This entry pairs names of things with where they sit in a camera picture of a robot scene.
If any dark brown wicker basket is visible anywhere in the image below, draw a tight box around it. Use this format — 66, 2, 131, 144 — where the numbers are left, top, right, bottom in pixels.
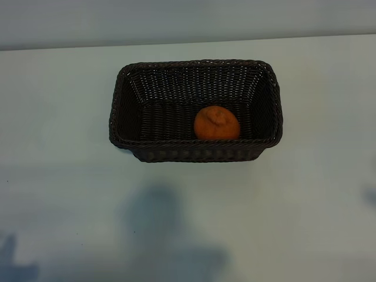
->
108, 58, 284, 163

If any orange fruit with nub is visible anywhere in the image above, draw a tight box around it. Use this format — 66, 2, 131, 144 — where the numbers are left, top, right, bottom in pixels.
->
193, 105, 241, 141

